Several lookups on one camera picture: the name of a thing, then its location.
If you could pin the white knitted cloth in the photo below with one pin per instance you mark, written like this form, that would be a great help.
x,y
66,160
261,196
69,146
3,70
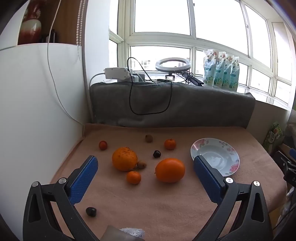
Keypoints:
x,y
131,231

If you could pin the floral refill pouch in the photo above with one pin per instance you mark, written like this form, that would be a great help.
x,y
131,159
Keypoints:
x,y
208,69
234,76
218,70
227,74

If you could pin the white cabinet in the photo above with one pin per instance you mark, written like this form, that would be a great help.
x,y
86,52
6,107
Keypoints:
x,y
34,104

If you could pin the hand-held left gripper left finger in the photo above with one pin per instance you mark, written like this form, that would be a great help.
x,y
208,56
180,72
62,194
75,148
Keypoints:
x,y
84,178

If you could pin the dark books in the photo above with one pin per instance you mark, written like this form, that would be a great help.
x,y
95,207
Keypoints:
x,y
51,37

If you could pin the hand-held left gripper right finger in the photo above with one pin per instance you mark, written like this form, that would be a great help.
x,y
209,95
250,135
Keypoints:
x,y
205,178

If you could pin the red cherry tomato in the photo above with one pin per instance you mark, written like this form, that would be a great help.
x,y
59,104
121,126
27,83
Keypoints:
x,y
103,145

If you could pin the red and white vase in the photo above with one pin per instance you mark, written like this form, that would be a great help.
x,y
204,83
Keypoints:
x,y
30,25

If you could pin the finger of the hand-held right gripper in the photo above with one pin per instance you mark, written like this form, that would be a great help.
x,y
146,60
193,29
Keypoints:
x,y
282,160

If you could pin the smooth large orange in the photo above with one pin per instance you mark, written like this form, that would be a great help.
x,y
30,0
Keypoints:
x,y
170,170

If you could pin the speckled large orange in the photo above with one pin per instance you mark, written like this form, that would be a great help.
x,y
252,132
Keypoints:
x,y
124,159

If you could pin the brown longan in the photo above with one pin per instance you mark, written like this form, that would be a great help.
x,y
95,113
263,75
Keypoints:
x,y
149,138
141,164

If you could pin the white floral plate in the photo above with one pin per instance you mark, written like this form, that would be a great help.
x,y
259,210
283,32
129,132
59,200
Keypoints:
x,y
215,157

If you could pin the green carton box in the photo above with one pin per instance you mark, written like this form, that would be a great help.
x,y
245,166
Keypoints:
x,y
274,136

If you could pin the white window frame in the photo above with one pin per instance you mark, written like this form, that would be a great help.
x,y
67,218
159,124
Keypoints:
x,y
161,39

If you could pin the dark red cherry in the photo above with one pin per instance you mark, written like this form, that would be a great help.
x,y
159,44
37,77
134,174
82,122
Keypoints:
x,y
91,211
157,153

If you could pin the small mandarin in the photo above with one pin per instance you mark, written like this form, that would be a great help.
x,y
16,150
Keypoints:
x,y
133,177
170,144

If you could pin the grey blanket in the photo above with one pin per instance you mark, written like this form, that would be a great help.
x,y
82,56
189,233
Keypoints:
x,y
185,106

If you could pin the white power strip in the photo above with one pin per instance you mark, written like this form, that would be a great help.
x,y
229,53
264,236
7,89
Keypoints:
x,y
136,77
116,73

